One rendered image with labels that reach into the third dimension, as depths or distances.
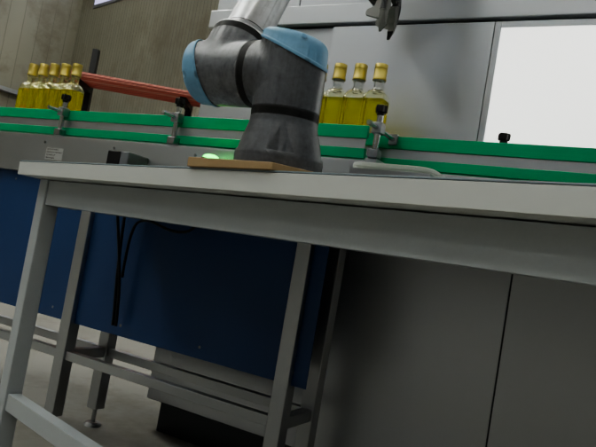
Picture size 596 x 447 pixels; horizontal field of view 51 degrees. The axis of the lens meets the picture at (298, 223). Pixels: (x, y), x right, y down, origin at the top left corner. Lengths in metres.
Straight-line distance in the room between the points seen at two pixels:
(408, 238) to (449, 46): 1.04
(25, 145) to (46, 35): 8.55
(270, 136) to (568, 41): 0.94
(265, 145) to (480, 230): 0.39
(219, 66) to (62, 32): 9.79
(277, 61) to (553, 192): 0.52
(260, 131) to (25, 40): 9.64
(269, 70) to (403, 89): 0.80
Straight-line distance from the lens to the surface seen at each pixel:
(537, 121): 1.68
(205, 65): 1.13
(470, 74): 1.75
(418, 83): 1.78
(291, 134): 1.01
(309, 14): 2.02
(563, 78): 1.71
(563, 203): 0.69
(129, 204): 1.30
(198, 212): 1.12
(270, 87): 1.04
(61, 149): 2.09
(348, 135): 1.52
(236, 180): 0.98
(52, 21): 10.82
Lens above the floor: 0.63
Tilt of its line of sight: 3 degrees up
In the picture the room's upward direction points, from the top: 10 degrees clockwise
